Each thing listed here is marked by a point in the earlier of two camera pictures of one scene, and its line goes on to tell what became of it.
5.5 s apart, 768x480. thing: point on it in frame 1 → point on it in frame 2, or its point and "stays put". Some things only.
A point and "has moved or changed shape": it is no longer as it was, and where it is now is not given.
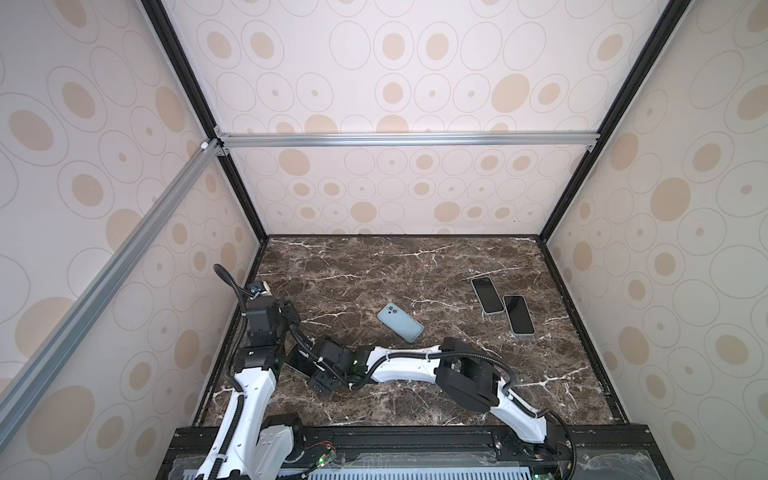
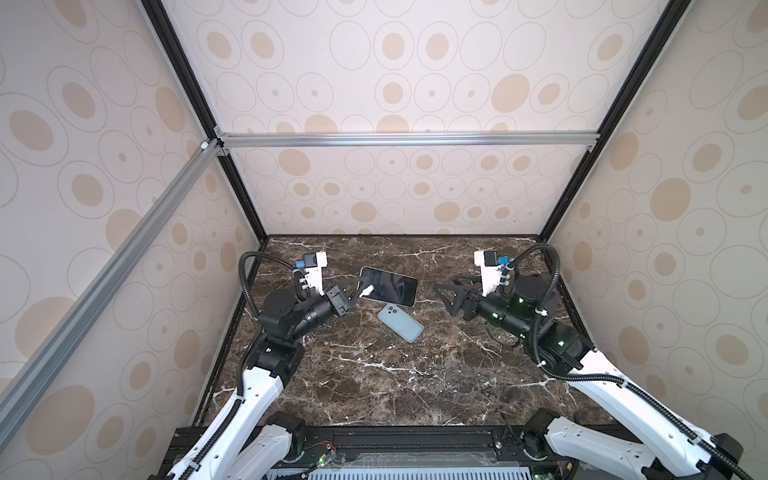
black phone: (299, 361) has moved or changed shape
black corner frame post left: (202, 105) stays put
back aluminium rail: (571, 138) stays put
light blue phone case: (400, 322) stays put
